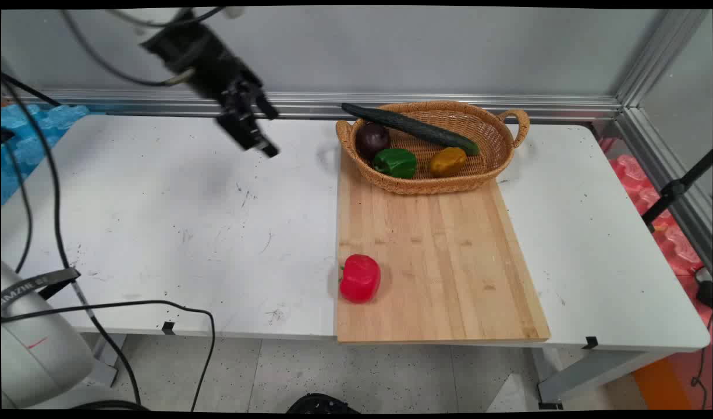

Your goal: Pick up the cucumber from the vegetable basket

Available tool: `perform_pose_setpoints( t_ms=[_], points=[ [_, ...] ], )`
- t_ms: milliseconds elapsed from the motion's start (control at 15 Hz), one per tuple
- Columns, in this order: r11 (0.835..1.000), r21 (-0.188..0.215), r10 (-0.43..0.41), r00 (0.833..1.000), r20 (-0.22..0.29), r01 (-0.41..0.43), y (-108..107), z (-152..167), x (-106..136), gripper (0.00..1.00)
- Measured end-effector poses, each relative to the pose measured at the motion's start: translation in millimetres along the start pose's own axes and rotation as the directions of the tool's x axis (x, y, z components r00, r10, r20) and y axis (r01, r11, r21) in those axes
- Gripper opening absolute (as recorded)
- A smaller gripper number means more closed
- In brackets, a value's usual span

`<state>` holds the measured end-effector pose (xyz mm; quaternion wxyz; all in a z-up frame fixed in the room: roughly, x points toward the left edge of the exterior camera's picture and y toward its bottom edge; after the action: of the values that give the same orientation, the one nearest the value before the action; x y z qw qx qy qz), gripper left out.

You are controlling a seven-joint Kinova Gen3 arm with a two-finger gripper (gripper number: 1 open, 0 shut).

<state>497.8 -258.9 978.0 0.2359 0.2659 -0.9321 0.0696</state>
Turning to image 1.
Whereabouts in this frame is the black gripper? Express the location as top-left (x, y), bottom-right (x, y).
top-left (140, 22), bottom-right (280, 159)

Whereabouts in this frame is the long dark green cucumber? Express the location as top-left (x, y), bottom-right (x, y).
top-left (341, 103), bottom-right (481, 157)

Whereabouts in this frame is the dark purple eggplant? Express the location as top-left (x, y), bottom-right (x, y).
top-left (355, 122), bottom-right (392, 162)

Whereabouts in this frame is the green bell pepper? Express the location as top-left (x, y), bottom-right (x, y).
top-left (373, 148), bottom-right (418, 180)

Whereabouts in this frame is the red bell pepper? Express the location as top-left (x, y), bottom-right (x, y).
top-left (338, 254), bottom-right (382, 304)

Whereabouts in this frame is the yellow bell pepper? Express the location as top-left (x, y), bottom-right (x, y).
top-left (429, 147), bottom-right (469, 179)

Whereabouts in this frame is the woven wicker basket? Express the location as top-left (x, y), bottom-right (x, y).
top-left (335, 101), bottom-right (531, 196)

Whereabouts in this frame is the blue foam sheet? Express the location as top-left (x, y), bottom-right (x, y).
top-left (1, 103), bottom-right (90, 205)

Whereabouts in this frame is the wooden cutting board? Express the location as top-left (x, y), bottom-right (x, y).
top-left (335, 145), bottom-right (552, 345)

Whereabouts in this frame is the grey table leg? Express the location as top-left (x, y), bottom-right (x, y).
top-left (535, 348), bottom-right (678, 409)
top-left (88, 333), bottom-right (129, 389)

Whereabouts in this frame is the round black floor object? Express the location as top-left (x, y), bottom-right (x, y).
top-left (286, 393), bottom-right (361, 414)

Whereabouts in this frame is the red foam sheet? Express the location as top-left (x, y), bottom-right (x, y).
top-left (600, 135), bottom-right (713, 408)

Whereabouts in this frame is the black tripod stand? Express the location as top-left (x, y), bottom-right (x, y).
top-left (641, 148), bottom-right (713, 232)

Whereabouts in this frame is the small black box device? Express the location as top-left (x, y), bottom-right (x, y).
top-left (694, 267), bottom-right (713, 310)

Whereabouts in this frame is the orange floor mat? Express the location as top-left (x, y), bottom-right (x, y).
top-left (632, 355), bottom-right (701, 411)

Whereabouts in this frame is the aluminium frame rail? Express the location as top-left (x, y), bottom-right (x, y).
top-left (1, 87), bottom-right (625, 122)
top-left (614, 108), bottom-right (713, 271)

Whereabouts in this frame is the black camera cable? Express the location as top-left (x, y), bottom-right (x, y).
top-left (107, 7), bottom-right (224, 29)

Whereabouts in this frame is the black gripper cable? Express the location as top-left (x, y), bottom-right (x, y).
top-left (61, 8), bottom-right (194, 88)

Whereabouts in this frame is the thin black floor cable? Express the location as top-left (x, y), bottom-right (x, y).
top-left (1, 300), bottom-right (217, 411)

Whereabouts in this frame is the thick black tagged cable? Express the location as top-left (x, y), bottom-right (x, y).
top-left (1, 72), bottom-right (143, 408)

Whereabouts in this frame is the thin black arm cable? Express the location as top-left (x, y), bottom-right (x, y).
top-left (1, 137), bottom-right (34, 274)

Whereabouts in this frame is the grey printed velcro strap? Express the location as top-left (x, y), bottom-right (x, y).
top-left (1, 267), bottom-right (82, 310)

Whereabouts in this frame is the aluminium frame post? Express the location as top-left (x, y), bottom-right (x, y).
top-left (615, 8), bottom-right (711, 108)

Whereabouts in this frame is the thin black cable by foam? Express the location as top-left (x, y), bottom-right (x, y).
top-left (690, 314), bottom-right (713, 409)

